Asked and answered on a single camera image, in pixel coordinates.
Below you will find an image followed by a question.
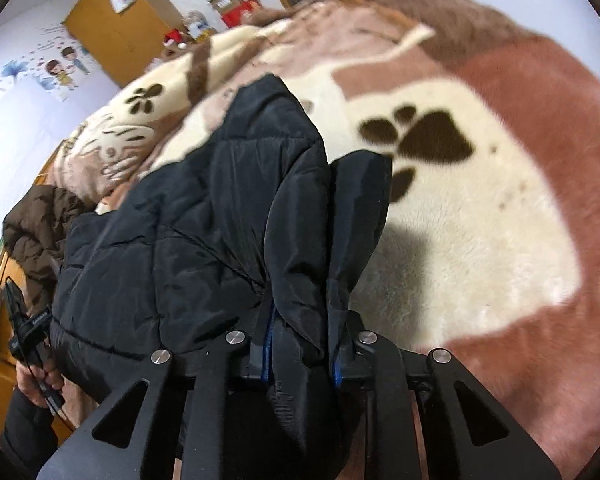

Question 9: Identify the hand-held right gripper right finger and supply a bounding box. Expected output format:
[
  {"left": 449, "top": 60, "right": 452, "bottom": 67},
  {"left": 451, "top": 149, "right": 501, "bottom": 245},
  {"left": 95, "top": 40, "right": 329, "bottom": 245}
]
[{"left": 330, "top": 310, "right": 563, "bottom": 480}]

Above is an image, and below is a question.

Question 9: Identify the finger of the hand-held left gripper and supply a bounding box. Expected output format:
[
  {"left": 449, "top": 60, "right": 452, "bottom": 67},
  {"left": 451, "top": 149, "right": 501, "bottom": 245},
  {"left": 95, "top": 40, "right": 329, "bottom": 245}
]
[{"left": 3, "top": 278, "right": 29, "bottom": 326}]

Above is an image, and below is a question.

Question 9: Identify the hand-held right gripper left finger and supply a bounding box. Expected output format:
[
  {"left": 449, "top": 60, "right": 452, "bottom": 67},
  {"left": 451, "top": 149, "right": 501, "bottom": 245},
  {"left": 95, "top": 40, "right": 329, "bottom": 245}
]
[{"left": 37, "top": 305, "right": 277, "bottom": 480}]

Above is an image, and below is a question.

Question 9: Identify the black puffer jacket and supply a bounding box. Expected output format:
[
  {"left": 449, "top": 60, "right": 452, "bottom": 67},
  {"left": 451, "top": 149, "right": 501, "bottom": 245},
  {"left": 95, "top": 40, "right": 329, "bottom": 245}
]
[{"left": 49, "top": 74, "right": 394, "bottom": 480}]

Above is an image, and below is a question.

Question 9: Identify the person's left forearm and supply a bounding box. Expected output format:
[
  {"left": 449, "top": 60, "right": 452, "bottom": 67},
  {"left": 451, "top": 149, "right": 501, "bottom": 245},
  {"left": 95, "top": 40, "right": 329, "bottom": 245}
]
[{"left": 0, "top": 390, "right": 62, "bottom": 480}]

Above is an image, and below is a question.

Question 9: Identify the person's left hand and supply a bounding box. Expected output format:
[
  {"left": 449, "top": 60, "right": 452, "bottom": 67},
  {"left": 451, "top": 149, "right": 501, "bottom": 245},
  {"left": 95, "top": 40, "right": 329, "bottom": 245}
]
[{"left": 15, "top": 354, "right": 65, "bottom": 409}]

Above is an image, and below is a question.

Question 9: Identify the brown puffer jacket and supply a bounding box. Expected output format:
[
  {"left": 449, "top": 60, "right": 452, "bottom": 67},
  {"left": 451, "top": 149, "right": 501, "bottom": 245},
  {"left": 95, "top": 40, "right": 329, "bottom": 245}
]
[{"left": 2, "top": 185, "right": 97, "bottom": 322}]

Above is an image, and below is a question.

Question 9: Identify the paw print fleece blanket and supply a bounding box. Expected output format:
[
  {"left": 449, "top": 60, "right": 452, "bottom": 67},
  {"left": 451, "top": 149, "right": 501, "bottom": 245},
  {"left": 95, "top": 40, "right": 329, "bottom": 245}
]
[{"left": 39, "top": 0, "right": 600, "bottom": 480}]

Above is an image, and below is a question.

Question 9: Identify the wooden wardrobe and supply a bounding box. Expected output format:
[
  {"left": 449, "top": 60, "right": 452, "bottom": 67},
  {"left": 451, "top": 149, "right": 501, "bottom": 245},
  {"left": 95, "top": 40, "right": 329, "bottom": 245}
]
[{"left": 64, "top": 0, "right": 187, "bottom": 87}]

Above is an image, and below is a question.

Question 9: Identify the red santa hat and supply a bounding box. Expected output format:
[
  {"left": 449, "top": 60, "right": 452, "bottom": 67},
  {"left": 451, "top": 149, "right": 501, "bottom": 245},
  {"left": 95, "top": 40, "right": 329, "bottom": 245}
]
[{"left": 162, "top": 27, "right": 192, "bottom": 50}]

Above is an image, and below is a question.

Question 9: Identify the red box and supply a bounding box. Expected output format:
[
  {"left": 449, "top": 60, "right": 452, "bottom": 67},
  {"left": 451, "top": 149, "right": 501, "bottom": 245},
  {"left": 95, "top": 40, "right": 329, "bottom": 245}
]
[{"left": 222, "top": 0, "right": 262, "bottom": 29}]

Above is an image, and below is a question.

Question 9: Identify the cartoon wall sticker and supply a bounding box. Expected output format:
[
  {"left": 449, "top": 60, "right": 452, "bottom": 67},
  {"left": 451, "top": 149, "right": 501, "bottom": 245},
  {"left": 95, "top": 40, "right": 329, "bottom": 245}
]
[{"left": 0, "top": 24, "right": 97, "bottom": 102}]

